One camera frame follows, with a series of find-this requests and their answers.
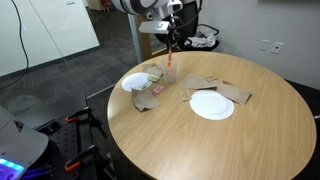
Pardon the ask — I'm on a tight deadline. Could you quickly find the white wall outlet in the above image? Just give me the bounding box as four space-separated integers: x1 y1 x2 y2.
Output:
259 39 269 51

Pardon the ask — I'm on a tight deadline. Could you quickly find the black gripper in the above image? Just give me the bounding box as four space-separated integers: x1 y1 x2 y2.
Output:
165 29 179 49

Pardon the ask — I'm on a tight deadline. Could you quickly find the clear plastic cup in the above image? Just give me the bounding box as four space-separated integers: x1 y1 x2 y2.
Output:
162 60 177 82

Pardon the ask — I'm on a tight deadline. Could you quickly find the black hanging cable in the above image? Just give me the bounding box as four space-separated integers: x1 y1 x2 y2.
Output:
0 0 30 92

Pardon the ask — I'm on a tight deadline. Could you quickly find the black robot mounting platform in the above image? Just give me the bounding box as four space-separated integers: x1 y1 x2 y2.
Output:
18 103 99 180

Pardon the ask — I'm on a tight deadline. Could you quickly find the brown printed packet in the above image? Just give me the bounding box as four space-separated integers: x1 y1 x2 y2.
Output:
206 76 217 82

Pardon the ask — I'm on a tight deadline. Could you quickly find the orange white marker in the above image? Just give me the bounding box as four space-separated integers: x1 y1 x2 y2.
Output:
167 47 172 68

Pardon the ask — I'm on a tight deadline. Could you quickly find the orange black clamp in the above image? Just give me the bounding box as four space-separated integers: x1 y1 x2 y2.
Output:
64 145 116 180
65 106 107 138

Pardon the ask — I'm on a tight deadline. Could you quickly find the brown sugar packet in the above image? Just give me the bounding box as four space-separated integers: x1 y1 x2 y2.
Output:
180 90 191 101

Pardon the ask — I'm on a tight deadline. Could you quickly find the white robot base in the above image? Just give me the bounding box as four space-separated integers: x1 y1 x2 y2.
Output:
0 106 48 180

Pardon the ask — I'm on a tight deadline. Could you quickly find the black office chair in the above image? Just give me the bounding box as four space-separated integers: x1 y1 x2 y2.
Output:
155 0 220 51

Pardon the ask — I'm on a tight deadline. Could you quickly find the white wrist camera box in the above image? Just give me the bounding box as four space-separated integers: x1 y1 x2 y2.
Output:
139 21 169 34

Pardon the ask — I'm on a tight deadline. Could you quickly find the white plate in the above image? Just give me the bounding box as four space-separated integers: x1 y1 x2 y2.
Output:
121 73 152 92
189 90 234 120

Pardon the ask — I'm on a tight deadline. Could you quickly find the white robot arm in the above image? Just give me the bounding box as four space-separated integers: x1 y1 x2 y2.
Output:
111 0 183 49

